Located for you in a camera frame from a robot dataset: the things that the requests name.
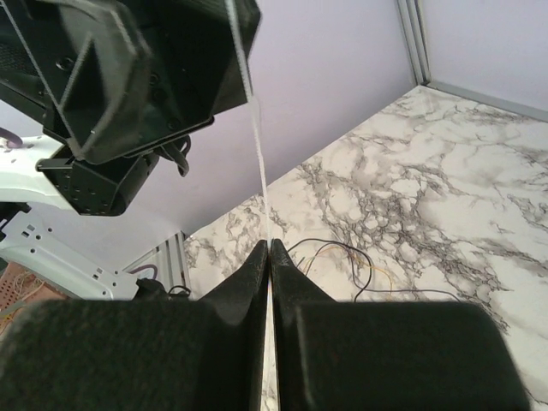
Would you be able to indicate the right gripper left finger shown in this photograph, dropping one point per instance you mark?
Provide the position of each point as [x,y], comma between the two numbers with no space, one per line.
[144,354]

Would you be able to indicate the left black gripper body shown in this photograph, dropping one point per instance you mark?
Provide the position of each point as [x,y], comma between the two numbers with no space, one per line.
[107,189]

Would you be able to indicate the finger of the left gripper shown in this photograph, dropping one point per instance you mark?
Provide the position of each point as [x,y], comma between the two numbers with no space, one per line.
[94,63]
[177,68]

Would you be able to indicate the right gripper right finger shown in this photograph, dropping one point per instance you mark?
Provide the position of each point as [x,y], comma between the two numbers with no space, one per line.
[430,355]

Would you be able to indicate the white plastic zip tie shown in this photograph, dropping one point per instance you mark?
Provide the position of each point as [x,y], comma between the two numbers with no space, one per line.
[269,387]

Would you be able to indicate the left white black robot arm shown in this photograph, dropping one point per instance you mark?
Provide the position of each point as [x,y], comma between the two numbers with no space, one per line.
[26,238]

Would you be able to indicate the aluminium front rail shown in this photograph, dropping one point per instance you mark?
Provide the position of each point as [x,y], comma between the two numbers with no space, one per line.
[166,264]

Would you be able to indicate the left aluminium frame post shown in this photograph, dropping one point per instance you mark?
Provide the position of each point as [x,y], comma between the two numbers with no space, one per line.
[415,40]

